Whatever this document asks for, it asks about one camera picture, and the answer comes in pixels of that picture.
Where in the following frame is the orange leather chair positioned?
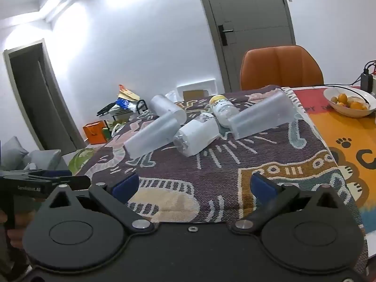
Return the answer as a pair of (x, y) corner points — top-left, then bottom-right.
(239, 45), (325, 91)

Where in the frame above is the black cable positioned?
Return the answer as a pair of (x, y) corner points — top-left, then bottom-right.
(344, 60), (376, 89)

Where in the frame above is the white bowl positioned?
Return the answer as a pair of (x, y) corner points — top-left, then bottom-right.
(323, 86), (376, 119)

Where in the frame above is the black power adapter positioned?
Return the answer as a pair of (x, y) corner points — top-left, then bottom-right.
(361, 69), (374, 93)

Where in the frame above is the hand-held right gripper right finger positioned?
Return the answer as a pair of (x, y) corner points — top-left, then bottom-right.
(231, 173), (347, 237)

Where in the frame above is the frosted plastic cup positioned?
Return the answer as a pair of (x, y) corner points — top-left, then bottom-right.
(123, 113), (180, 158)
(227, 90), (296, 140)
(151, 94), (188, 124)

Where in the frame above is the black metal rack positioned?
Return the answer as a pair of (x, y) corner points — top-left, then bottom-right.
(97, 100), (148, 124)

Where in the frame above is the grey sofa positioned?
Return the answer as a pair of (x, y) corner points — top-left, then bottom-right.
(0, 136), (71, 173)

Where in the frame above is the orange box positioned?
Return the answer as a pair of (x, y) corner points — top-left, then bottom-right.
(82, 121), (111, 145)

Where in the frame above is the white label plastic bottle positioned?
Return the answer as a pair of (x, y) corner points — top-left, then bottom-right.
(173, 113), (219, 157)

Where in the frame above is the green round cushion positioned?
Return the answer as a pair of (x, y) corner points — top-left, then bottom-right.
(69, 148), (96, 176)

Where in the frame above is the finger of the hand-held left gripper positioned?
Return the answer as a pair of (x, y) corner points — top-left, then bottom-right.
(24, 169), (72, 180)
(44, 176), (92, 191)

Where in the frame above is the white cardboard box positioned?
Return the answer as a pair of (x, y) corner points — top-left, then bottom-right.
(175, 78), (217, 102)

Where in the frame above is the black door lock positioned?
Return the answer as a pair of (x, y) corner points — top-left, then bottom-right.
(218, 24), (235, 47)

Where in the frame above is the yellow paper bag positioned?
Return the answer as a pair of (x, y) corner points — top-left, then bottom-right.
(118, 84), (141, 102)

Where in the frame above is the person's left hand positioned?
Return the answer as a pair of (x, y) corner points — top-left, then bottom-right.
(0, 210), (27, 247)

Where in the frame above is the yellow cap plastic bottle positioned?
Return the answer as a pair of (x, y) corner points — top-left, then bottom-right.
(209, 94), (240, 129)

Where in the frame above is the printed woven blanket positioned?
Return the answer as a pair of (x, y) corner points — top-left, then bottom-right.
(69, 85), (369, 271)

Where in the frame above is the blue and white bag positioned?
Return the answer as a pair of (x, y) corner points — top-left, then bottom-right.
(116, 98), (137, 111)

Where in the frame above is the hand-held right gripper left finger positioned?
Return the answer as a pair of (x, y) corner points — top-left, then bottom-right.
(47, 173), (157, 236)

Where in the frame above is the dark grey door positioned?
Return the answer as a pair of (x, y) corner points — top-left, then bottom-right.
(3, 38), (86, 155)

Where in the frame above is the orange cartoon tablecloth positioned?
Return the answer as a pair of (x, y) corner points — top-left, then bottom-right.
(291, 86), (376, 236)

